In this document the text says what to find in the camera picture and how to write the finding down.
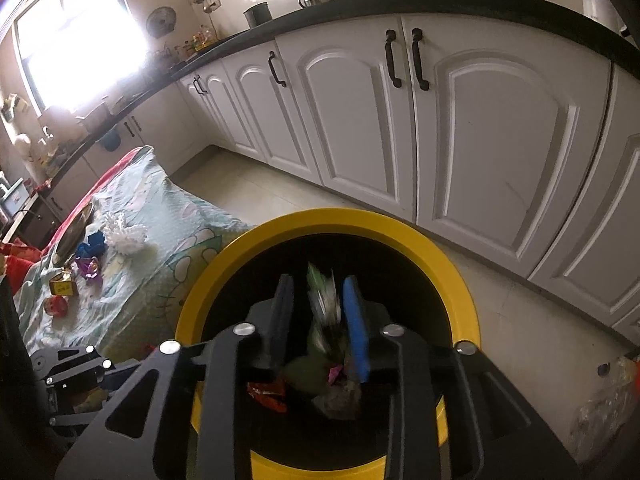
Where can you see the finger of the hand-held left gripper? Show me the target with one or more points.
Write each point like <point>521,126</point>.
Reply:
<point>281,320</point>
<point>356,330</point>

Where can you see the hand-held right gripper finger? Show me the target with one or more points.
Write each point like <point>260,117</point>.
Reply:
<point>75,417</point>
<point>70,365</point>

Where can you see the green white plastic wrapper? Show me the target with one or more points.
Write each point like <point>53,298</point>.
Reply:
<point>322,300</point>

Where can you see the pink candy wrapper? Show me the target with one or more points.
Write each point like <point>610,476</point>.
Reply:
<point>335,374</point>

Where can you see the green sponge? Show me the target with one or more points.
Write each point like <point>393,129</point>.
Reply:
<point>305,375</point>

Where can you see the small red packet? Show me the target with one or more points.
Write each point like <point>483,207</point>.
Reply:
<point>56,305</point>

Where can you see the silver foil wrapper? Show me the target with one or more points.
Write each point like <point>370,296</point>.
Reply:
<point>335,402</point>

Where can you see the small yellow red box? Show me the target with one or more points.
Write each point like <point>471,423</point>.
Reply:
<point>64,287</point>

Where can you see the red snack wrapper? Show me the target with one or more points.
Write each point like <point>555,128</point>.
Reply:
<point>267,397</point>

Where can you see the yellow round bin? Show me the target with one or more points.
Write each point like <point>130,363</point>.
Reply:
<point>440,280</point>

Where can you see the purple foil wrapper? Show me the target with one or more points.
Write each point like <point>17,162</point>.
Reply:
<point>89,267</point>

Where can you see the blue foil wrapper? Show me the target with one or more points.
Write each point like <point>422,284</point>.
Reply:
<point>92,246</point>

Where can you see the white tissue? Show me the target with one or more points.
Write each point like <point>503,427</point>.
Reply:
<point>125,235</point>

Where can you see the red embroidered cushion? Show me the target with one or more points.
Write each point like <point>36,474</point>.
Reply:
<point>17,265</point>

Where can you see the round metal plate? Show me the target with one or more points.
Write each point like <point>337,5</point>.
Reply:
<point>70,240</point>

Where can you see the light blue printed blanket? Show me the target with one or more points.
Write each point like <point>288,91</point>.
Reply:
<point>165,230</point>

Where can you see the white storage box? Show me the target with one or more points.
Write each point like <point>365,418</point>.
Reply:
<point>12,195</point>

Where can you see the white lower cabinets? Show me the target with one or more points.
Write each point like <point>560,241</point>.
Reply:
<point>350,110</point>

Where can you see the clear plastic bag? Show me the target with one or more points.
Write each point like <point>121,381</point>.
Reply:
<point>600,410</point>

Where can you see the group of seasoning bottles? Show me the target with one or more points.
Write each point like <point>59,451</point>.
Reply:
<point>202,37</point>

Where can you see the dark metal canister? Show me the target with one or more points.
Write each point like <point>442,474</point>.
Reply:
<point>257,15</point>

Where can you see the bright window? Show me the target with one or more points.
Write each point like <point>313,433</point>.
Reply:
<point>75,45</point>

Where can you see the small round fan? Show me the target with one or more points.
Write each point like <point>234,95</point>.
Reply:
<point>161,22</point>

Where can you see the black kitchen countertop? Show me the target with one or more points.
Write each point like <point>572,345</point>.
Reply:
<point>450,2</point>

